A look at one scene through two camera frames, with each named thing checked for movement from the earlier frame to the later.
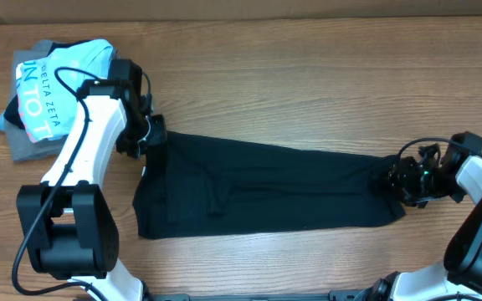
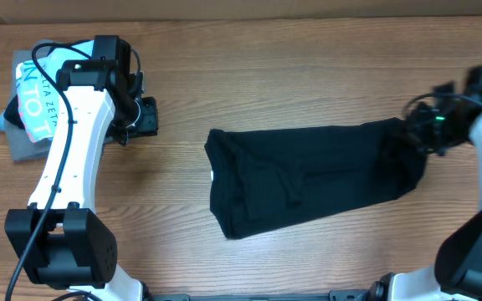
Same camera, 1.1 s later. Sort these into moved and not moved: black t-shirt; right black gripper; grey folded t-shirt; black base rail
Moved: right black gripper; black t-shirt
Not moved: grey folded t-shirt; black base rail
